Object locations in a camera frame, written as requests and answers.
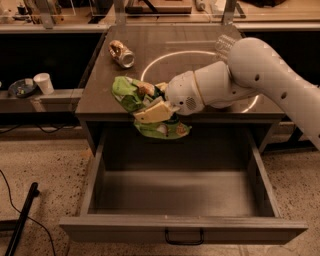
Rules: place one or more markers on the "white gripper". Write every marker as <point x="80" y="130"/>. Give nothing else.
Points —
<point x="182" y="93"/>

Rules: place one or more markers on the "green rice chip bag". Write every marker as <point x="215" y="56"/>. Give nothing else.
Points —
<point x="126" y="92"/>

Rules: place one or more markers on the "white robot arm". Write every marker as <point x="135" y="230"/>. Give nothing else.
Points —
<point x="250" y="66"/>

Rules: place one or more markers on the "open grey top drawer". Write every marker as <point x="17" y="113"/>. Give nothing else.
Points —
<point x="213" y="179"/>

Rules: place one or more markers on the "dark grey cabinet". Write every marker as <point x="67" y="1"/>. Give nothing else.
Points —
<point x="162" y="52"/>

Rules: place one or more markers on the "tipped aluminium can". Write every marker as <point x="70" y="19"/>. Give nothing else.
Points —
<point x="121" y="54"/>

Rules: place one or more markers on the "clear plastic water bottle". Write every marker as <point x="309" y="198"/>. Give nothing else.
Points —
<point x="223" y="46"/>

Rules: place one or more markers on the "low grey side shelf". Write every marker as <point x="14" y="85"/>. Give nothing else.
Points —
<point x="61" y="100"/>

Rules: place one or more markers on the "white paper cup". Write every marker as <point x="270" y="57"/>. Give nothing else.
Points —
<point x="43" y="80"/>

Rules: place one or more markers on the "dark round plate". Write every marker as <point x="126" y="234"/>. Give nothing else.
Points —
<point x="22" y="88"/>

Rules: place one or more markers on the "black stand leg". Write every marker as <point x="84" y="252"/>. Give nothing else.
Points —
<point x="19" y="226"/>

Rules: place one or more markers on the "black drawer handle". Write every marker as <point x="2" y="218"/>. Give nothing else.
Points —
<point x="184" y="238"/>

